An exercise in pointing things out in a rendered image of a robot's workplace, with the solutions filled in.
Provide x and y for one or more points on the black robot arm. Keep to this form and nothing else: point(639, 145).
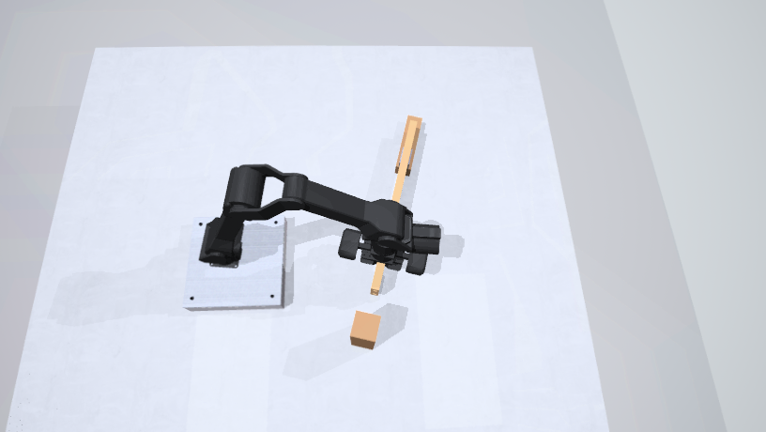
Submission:
point(386, 223)

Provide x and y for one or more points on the long wooden rail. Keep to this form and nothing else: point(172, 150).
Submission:
point(396, 196)

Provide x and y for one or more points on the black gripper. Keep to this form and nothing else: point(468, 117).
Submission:
point(350, 243)

